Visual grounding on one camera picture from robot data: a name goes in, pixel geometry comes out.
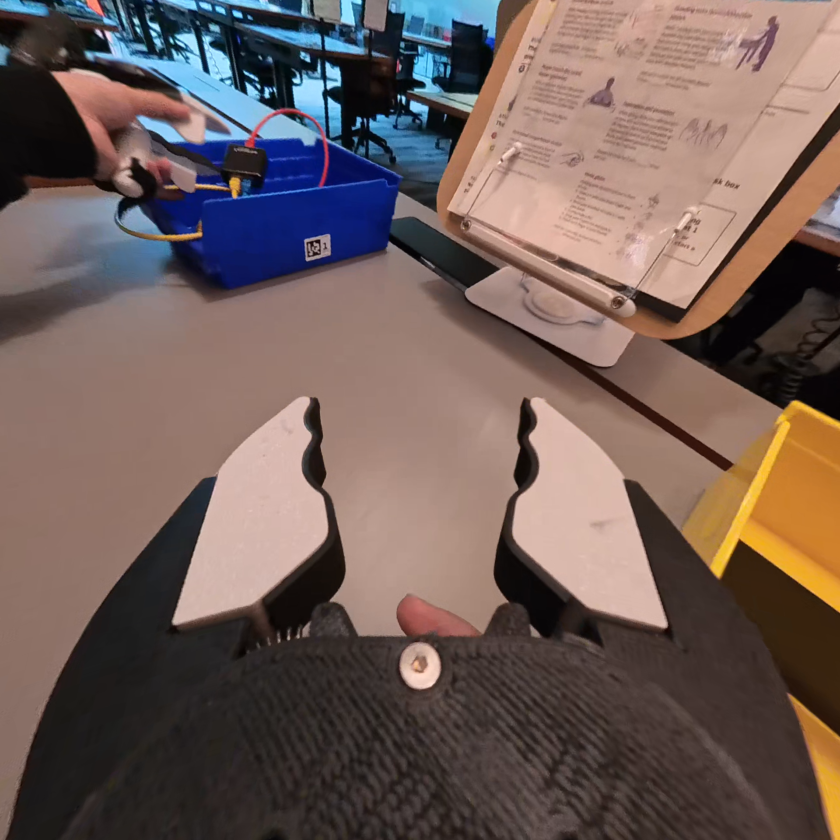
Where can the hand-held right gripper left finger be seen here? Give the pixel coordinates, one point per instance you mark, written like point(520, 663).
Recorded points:
point(262, 518)

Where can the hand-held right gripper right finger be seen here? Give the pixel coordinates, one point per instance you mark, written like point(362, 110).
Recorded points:
point(577, 525)

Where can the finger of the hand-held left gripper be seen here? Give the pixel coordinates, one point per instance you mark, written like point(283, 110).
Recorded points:
point(184, 177)
point(187, 121)

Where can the black network adapter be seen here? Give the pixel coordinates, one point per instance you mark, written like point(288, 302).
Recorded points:
point(244, 161)

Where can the blue plastic bin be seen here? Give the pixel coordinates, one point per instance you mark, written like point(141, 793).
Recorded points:
point(295, 229)

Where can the yellow plastic bin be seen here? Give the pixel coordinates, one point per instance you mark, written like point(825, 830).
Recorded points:
point(774, 499)

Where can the grey desk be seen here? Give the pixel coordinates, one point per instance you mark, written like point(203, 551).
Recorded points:
point(407, 367)

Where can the person's left hand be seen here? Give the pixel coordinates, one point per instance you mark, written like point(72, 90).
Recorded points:
point(98, 105)

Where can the person's right hand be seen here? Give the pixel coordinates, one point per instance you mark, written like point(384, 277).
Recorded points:
point(430, 620)

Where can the black office chair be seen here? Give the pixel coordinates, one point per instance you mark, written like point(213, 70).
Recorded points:
point(466, 52)
point(387, 39)

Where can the black flat slab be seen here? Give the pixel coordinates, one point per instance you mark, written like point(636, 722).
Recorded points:
point(439, 253)

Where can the printed instruction sheet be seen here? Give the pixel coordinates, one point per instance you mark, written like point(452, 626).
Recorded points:
point(623, 131)

